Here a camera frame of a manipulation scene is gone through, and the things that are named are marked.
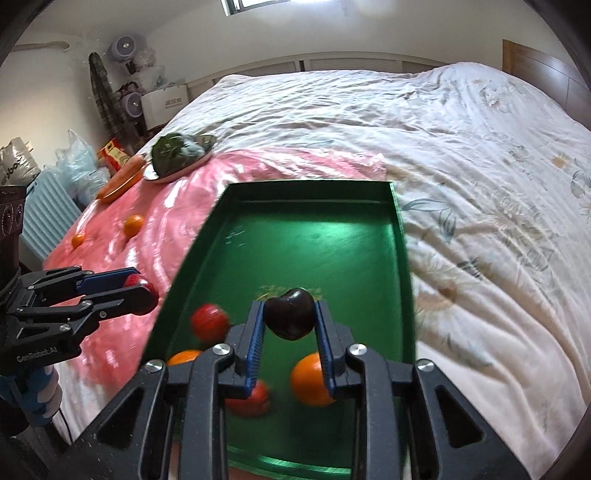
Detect red and yellow packet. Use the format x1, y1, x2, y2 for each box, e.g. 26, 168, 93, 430
98, 138, 132, 176

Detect person's left hand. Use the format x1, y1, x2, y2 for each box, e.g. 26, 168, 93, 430
0, 364, 63, 428

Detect wooden headboard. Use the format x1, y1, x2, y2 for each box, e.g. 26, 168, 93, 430
502, 39, 591, 134

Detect large orange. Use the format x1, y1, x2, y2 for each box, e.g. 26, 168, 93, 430
290, 352, 337, 408
166, 350, 204, 367

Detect plaid scarf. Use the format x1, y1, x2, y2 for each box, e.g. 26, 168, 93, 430
89, 52, 123, 139

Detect translucent plastic bag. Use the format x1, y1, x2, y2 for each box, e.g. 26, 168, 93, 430
55, 130, 112, 208

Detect silver printed bag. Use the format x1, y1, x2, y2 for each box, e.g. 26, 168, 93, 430
0, 137, 42, 188

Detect dark purple plum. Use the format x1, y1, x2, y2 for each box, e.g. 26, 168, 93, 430
263, 287, 317, 342

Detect green leafy vegetable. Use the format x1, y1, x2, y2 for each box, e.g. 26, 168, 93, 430
151, 133, 206, 177

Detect window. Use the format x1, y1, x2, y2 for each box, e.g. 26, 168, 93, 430
221, 0, 333, 14

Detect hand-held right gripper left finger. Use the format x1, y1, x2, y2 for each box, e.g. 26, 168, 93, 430
69, 300, 266, 480

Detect pink plastic sheet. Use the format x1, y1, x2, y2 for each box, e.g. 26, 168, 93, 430
41, 148, 389, 416

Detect white cardboard box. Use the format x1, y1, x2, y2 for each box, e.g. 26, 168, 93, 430
141, 84, 190, 127

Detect clear plastic bags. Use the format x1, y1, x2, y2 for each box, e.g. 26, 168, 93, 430
131, 46, 167, 90

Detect green tray box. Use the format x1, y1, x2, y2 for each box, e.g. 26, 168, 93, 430
139, 181, 419, 476

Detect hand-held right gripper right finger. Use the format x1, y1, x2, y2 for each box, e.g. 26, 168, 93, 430
314, 300, 532, 480

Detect purple fan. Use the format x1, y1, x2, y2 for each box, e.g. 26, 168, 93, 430
107, 34, 139, 63
117, 91, 144, 116

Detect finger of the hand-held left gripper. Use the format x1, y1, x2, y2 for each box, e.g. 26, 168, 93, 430
28, 266, 140, 302
14, 285, 160, 325

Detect light blue suitcase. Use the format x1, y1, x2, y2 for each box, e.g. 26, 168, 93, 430
21, 168, 84, 261

